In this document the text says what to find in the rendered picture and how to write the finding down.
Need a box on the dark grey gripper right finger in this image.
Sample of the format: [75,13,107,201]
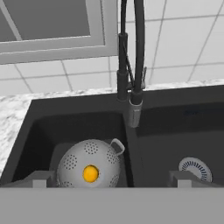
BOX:
[168,170,224,188]

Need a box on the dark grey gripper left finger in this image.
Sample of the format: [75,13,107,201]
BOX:
[0,170,56,188]

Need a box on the silver sink drain strainer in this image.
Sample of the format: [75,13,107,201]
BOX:
[178,157,214,183]

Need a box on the black double sink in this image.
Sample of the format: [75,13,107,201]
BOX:
[0,84,224,188]

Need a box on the orange tangerine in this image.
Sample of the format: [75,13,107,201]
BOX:
[82,164,100,184]

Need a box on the white colander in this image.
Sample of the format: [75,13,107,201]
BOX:
[56,137,126,188]

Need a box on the black sink faucet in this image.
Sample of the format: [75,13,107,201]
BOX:
[116,0,148,129]

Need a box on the grey framed window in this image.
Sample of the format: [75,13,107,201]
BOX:
[0,0,119,66]

